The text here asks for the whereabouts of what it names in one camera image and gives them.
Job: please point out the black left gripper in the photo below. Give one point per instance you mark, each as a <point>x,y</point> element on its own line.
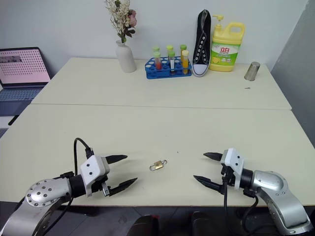
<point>98,186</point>

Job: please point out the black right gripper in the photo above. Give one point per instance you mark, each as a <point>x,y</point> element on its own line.
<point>227,175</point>

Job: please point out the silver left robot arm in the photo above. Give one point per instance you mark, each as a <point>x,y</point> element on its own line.
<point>44,192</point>

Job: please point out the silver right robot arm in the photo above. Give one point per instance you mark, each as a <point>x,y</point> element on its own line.
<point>270,182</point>

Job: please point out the small brass padlock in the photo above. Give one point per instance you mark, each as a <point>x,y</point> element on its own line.
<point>158,165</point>

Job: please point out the dark rounded shape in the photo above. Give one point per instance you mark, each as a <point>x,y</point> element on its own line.
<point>209,223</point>

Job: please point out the blue test tube rack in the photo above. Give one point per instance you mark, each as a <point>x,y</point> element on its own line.
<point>153,73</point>

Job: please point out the steel metal cup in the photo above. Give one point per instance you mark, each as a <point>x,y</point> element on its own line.
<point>252,71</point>

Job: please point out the yellow-capped tube with orange liquid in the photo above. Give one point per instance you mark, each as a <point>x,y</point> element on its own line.
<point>185,61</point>

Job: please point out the green-capped tube with white label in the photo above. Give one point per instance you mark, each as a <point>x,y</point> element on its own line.
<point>172,62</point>

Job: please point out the white ceramic vase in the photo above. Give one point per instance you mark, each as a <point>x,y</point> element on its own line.
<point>126,57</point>

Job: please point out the yellow detergent pump bottle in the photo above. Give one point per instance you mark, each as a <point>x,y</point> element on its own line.
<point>224,54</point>

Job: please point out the green-capped tube with red liquid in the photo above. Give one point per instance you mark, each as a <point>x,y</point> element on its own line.
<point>157,61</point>

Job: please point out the black pen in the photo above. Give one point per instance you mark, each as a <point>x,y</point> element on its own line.
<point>13,120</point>

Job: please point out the black canvas sneaker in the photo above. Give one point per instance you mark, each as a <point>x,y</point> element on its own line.
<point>203,49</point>

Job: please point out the green-capped test tube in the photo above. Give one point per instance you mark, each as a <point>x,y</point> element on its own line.
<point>183,47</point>
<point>155,49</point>
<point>169,48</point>

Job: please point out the open laptop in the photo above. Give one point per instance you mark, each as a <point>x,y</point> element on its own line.
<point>19,66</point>

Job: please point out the dried flower bouquet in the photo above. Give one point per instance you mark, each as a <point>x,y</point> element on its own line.
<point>120,17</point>

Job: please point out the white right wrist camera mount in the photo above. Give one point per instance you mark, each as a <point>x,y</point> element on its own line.
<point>233,159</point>

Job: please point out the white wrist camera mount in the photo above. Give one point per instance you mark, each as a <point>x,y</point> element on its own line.
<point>233,159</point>
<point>91,167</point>

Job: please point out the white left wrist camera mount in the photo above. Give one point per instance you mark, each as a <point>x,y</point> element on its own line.
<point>91,167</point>

